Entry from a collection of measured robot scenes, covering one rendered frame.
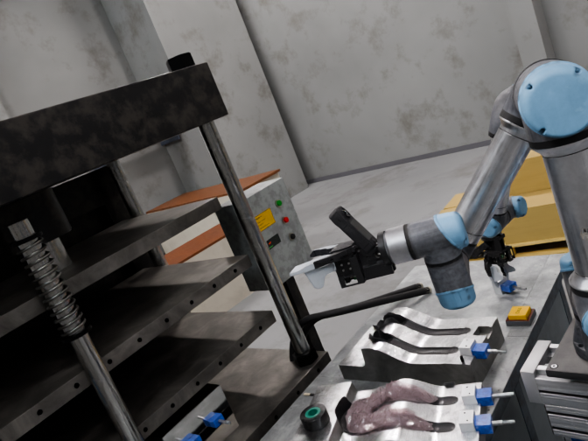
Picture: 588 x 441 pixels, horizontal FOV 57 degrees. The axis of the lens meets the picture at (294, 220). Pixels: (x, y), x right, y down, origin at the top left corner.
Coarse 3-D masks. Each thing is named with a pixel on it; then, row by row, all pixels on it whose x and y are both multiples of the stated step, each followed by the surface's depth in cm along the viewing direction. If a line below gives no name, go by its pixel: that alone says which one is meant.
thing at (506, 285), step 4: (504, 276) 206; (504, 280) 205; (508, 280) 205; (500, 284) 204; (504, 284) 203; (508, 284) 202; (512, 284) 201; (516, 284) 202; (496, 288) 206; (500, 288) 204; (504, 288) 203; (508, 288) 201; (512, 288) 201; (516, 288) 200; (520, 288) 198; (524, 288) 197; (496, 292) 207; (500, 292) 205; (504, 292) 205
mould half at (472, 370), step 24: (408, 312) 192; (408, 336) 181; (432, 336) 180; (456, 336) 173; (480, 336) 168; (360, 360) 187; (384, 360) 176; (408, 360) 171; (432, 360) 166; (456, 360) 160; (480, 360) 162; (456, 384) 162
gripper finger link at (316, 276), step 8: (320, 256) 111; (304, 264) 109; (312, 264) 109; (328, 264) 111; (296, 272) 109; (304, 272) 109; (312, 272) 110; (320, 272) 110; (328, 272) 110; (312, 280) 110; (320, 280) 110; (320, 288) 110
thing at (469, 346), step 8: (464, 344) 162; (472, 344) 161; (480, 344) 161; (488, 344) 160; (464, 352) 161; (472, 352) 160; (480, 352) 158; (488, 352) 158; (496, 352) 157; (504, 352) 155
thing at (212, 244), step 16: (192, 240) 594; (208, 240) 562; (224, 240) 554; (176, 256) 545; (192, 256) 527; (208, 256) 539; (224, 256) 552; (224, 288) 549; (240, 288) 562; (208, 304) 534; (224, 304) 547
